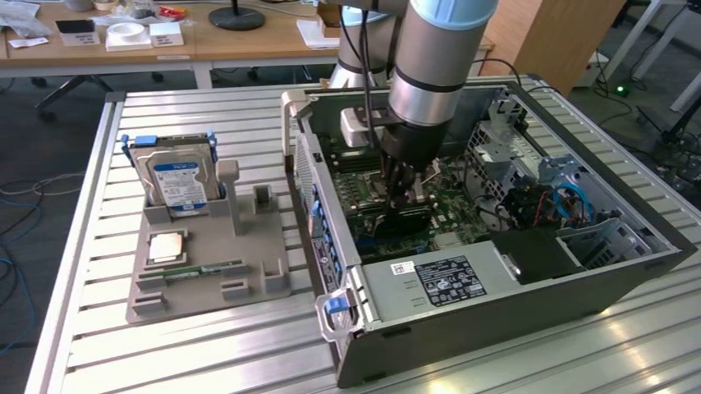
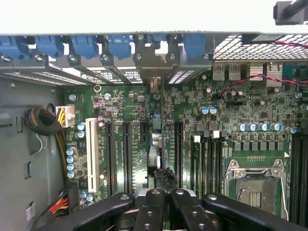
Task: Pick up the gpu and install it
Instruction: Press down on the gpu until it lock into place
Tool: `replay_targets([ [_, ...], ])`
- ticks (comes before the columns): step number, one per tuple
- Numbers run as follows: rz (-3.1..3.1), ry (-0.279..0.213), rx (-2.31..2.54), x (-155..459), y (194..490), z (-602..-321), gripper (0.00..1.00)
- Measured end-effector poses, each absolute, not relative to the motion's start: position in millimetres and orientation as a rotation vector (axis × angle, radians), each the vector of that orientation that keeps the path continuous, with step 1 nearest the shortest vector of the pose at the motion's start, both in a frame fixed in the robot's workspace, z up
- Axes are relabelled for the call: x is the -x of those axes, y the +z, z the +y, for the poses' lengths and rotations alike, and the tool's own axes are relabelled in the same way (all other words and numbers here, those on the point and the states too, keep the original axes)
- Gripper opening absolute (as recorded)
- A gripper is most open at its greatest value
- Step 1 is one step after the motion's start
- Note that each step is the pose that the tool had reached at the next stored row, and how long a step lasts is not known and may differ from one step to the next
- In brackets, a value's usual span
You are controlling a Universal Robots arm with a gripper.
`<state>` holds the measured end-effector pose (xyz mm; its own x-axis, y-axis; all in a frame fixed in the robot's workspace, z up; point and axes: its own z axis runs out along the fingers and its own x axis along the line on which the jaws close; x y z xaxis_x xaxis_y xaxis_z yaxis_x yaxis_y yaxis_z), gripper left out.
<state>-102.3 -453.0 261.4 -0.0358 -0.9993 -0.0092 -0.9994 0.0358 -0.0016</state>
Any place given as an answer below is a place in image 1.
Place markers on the green graphics card black fan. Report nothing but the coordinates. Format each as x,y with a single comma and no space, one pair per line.
402,225

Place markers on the hard disk blue carrier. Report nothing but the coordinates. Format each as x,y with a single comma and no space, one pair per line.
175,184

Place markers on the flat white box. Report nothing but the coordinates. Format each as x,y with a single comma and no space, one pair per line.
128,45

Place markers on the silver disk bay cage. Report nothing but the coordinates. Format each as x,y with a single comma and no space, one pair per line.
493,164

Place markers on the silver chipset heatsink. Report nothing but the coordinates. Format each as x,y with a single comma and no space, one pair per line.
449,242

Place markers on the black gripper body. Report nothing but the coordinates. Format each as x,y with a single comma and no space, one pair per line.
413,143

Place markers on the blue case release latch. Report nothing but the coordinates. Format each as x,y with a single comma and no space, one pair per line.
335,305

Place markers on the beige card retainer latch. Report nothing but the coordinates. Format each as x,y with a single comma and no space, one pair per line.
295,100

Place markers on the grey cup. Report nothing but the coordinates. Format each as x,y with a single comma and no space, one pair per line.
79,5

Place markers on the black round lamp base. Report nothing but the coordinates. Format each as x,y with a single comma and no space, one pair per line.
235,19

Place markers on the black office chair base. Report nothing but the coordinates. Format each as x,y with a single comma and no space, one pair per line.
60,92

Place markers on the brown cardboard box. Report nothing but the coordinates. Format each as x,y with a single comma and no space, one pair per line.
328,16

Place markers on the white tape roll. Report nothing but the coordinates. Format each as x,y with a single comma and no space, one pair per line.
124,29

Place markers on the green lit power switch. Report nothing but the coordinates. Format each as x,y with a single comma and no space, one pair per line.
620,88

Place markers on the beige tape roll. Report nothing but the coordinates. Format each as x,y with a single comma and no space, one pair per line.
104,5

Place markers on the dark bagged item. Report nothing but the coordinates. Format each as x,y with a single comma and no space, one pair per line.
141,11

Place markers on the CPU socket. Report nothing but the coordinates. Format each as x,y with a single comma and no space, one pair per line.
375,182

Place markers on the red small item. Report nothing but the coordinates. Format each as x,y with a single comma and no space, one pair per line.
171,13

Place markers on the dark grey open PC case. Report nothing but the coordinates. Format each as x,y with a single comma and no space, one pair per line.
493,328

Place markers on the clear plastic bag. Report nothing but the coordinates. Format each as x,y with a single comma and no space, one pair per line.
21,20

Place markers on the green motherboard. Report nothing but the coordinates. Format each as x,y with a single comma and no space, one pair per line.
347,191

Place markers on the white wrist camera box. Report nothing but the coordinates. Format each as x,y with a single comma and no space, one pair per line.
352,129

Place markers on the grey power supply unit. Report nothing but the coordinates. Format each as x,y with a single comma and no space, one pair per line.
394,295

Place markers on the slanted silver disk bay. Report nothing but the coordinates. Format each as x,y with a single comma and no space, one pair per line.
602,242

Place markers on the grey parts rack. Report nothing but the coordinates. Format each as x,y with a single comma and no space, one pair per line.
208,246

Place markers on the black topped white box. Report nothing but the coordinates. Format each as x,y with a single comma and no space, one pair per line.
76,26

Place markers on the white labelled box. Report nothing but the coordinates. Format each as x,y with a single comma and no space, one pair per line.
164,30

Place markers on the silver socket cover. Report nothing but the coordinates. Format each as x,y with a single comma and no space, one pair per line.
437,172

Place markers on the white paper stack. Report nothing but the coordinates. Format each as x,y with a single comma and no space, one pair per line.
315,37

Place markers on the blue expansion slot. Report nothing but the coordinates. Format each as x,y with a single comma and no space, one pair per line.
367,243

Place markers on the black plastic fan shroud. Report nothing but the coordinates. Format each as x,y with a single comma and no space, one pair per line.
531,254

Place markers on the white table frame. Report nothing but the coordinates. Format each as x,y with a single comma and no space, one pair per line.
686,92

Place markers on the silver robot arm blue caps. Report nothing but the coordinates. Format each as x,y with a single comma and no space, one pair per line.
427,61

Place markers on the silver CPU chip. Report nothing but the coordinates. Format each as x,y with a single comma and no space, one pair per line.
166,246

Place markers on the white socket box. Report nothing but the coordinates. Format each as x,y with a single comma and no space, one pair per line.
594,71

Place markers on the white paper card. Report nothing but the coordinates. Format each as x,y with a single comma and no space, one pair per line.
27,42

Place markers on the wooden desk white frame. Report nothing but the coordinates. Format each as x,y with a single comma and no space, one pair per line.
32,55
263,45

